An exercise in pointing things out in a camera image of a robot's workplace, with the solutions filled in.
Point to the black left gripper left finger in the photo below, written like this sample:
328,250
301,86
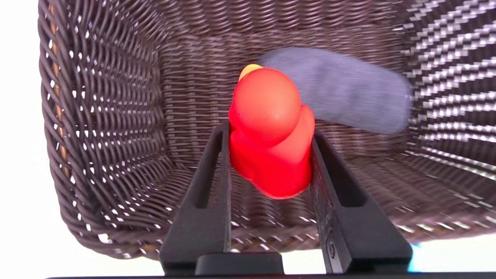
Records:
201,232

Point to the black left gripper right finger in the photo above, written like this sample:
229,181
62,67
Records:
356,232

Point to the red rubber duck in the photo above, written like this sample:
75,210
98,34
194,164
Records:
271,131

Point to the dark grey towel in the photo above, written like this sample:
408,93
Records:
348,93

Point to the dark brown wicker basket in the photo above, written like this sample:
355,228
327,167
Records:
128,116

